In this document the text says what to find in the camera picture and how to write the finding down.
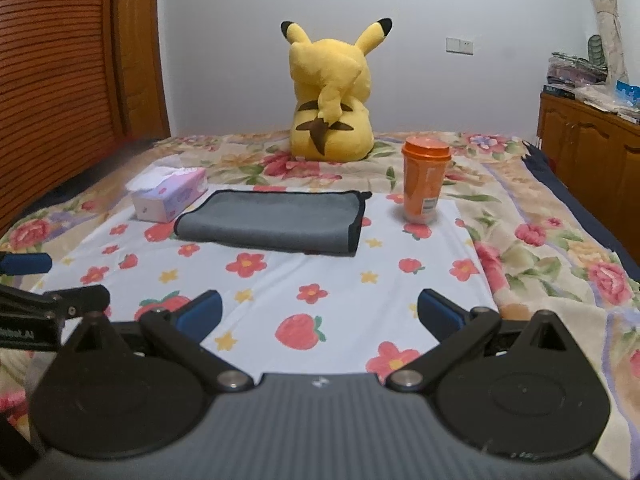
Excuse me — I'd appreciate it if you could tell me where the purple tissue pack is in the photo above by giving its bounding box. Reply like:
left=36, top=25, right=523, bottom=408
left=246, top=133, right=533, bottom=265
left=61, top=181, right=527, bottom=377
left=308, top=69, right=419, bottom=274
left=126, top=166, right=207, bottom=223

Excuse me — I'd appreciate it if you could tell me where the grey folded towel black trim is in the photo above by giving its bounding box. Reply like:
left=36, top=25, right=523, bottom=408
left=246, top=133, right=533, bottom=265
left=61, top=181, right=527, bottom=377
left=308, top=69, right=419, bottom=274
left=174, top=190, right=372, bottom=256

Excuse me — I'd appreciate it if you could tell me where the white wall switch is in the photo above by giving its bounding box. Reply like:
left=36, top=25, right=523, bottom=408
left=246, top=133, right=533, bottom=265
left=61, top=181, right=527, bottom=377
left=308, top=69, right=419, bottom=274
left=445, top=37, right=474, bottom=55

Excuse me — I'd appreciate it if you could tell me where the stack of books and papers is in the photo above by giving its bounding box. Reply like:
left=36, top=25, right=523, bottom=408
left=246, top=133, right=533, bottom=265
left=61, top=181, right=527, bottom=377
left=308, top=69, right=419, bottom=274
left=544, top=52, right=639, bottom=125

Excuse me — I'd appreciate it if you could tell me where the orange lidded plastic cup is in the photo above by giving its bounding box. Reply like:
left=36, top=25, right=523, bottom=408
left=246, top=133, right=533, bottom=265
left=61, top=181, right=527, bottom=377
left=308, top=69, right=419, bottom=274
left=401, top=136, right=451, bottom=224

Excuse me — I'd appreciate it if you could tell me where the floral curtain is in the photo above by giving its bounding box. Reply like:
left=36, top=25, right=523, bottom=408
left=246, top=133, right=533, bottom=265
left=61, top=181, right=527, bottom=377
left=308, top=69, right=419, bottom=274
left=591, top=0, right=628, bottom=84

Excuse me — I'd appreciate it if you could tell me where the wooden slatted headboard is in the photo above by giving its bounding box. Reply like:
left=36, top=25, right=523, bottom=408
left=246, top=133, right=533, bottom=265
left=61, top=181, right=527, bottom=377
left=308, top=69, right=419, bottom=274
left=1, top=0, right=170, bottom=230

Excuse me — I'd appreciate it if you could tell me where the floral beige bed quilt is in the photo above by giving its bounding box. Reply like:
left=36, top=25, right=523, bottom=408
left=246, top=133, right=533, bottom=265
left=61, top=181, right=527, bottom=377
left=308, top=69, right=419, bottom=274
left=1, top=132, right=639, bottom=478

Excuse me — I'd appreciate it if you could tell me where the white strawberry print cloth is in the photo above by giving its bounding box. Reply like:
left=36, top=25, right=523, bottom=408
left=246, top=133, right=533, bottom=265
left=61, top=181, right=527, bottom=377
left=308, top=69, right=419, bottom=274
left=37, top=193, right=494, bottom=377

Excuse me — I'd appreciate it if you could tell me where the dark blue bed sheet edge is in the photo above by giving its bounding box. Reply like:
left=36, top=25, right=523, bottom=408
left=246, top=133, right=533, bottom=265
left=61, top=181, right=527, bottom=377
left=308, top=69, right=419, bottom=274
left=522, top=141, right=639, bottom=281

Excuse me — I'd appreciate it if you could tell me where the wooden side cabinet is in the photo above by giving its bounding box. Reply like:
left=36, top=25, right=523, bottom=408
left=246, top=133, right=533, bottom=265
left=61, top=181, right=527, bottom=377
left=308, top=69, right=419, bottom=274
left=537, top=93, right=639, bottom=261

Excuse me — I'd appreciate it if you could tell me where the yellow Pikachu plush toy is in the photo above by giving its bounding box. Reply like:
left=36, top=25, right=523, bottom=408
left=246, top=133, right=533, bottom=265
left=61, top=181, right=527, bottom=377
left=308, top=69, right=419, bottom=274
left=281, top=18, right=393, bottom=162

